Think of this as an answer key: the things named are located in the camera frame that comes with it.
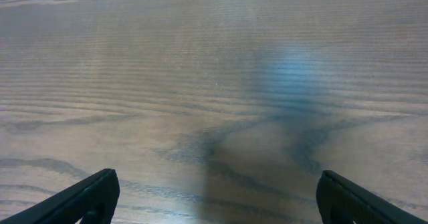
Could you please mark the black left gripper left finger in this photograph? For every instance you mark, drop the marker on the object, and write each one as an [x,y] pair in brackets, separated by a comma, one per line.
[90,201]

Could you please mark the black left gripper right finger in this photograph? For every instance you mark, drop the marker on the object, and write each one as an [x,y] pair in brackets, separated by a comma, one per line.
[341,201]

